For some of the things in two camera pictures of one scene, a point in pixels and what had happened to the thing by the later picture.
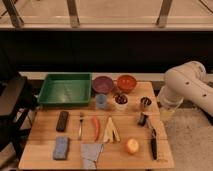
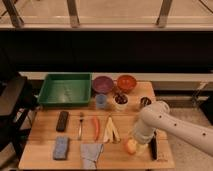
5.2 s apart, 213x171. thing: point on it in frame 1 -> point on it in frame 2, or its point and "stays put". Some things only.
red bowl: [126, 83] stays put
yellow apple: [132, 146] stays put
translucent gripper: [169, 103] -> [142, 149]
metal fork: [81, 131] stays put
